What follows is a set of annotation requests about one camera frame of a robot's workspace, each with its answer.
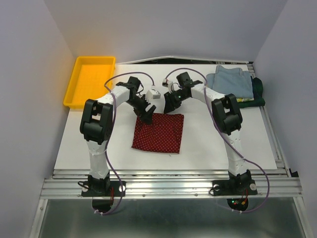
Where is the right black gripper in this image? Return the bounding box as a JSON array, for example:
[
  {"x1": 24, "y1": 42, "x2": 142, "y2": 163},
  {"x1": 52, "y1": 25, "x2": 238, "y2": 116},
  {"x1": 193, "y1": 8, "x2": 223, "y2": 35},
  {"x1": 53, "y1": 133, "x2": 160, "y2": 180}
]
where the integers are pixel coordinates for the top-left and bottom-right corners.
[{"x1": 163, "y1": 89, "x2": 189, "y2": 114}]

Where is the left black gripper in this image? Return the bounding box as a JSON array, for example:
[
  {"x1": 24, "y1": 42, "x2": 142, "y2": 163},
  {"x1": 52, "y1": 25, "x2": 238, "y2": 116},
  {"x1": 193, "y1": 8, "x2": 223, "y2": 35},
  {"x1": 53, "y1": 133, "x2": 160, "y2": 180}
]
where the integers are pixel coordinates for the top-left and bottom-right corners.
[{"x1": 125, "y1": 94, "x2": 156, "y2": 125}]

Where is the red polka dot skirt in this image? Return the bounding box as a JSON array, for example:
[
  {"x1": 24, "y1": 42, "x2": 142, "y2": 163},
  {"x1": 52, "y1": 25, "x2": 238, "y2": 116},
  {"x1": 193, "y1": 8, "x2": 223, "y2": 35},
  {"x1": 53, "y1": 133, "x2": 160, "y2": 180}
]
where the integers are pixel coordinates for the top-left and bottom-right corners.
[{"x1": 132, "y1": 113, "x2": 184, "y2": 154}]

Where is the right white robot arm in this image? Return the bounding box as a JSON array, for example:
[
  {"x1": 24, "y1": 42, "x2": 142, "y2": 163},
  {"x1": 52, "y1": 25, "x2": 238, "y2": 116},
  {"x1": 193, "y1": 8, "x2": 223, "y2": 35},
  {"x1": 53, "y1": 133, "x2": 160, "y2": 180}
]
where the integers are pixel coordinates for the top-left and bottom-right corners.
[{"x1": 162, "y1": 72, "x2": 253, "y2": 196}]

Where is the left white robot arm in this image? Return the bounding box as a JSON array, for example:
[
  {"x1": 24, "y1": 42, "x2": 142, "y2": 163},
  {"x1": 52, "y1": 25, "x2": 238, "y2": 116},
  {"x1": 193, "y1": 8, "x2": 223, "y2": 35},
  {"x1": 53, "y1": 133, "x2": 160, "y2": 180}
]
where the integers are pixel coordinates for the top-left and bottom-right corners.
[{"x1": 78, "y1": 76, "x2": 156, "y2": 197}]

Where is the light blue folded skirt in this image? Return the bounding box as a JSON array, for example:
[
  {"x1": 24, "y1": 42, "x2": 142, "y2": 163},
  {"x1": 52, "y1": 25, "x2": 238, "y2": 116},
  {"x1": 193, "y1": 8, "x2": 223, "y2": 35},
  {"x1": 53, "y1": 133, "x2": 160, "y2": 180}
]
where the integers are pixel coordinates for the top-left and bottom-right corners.
[{"x1": 206, "y1": 65, "x2": 254, "y2": 99}]

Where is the yellow floral folded skirt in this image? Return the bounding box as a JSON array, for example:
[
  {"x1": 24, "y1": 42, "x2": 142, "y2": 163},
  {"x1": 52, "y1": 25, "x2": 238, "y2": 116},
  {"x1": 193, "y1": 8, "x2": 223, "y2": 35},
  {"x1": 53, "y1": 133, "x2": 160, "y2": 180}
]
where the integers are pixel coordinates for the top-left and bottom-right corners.
[{"x1": 236, "y1": 98, "x2": 254, "y2": 103}]

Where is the yellow plastic tray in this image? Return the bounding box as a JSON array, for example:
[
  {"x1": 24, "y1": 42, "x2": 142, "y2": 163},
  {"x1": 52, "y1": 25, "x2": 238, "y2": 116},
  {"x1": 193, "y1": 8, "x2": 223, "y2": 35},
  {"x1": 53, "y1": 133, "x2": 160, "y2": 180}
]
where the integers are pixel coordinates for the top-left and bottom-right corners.
[{"x1": 63, "y1": 56, "x2": 116, "y2": 110}]

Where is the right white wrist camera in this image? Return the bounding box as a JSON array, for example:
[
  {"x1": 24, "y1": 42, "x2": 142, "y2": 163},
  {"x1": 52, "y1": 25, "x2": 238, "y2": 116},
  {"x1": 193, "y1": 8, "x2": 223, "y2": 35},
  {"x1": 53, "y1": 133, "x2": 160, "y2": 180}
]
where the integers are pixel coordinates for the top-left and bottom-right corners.
[{"x1": 162, "y1": 78, "x2": 175, "y2": 93}]

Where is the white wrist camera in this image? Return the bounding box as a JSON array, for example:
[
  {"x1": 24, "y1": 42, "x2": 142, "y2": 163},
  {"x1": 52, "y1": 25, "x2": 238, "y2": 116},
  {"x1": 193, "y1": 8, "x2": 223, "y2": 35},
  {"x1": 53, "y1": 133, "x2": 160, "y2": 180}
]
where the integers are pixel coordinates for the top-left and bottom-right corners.
[
  {"x1": 146, "y1": 89, "x2": 161, "y2": 101},
  {"x1": 162, "y1": 78, "x2": 175, "y2": 93}
]

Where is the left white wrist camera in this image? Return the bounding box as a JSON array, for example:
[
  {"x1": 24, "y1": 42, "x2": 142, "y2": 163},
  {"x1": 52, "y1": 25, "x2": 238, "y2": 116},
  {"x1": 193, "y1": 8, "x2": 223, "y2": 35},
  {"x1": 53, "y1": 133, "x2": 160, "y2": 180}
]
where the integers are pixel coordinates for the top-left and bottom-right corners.
[{"x1": 146, "y1": 89, "x2": 161, "y2": 101}]

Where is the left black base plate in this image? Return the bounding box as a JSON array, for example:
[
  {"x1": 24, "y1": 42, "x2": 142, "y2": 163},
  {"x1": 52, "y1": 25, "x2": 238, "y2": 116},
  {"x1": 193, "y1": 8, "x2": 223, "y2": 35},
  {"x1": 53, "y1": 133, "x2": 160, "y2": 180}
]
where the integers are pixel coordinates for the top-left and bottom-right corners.
[{"x1": 77, "y1": 181, "x2": 126, "y2": 216}]

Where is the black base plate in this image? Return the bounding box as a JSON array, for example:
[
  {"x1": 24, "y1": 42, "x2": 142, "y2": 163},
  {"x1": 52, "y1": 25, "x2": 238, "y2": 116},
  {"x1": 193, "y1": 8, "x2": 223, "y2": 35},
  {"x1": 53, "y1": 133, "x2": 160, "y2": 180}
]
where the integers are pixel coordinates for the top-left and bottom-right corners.
[
  {"x1": 77, "y1": 181, "x2": 126, "y2": 216},
  {"x1": 209, "y1": 179, "x2": 258, "y2": 212}
]

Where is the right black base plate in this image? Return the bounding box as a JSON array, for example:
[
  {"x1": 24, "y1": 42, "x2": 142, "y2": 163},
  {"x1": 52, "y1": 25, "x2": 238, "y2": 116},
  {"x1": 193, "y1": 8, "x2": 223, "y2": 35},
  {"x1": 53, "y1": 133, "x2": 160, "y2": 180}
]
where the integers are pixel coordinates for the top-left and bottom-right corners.
[{"x1": 209, "y1": 179, "x2": 258, "y2": 212}]

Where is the aluminium rail frame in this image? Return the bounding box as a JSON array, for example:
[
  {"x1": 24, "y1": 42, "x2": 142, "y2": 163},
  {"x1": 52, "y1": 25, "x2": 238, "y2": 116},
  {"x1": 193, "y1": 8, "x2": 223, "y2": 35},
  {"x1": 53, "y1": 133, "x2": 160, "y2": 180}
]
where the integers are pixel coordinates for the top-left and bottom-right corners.
[{"x1": 29, "y1": 58, "x2": 308, "y2": 238}]

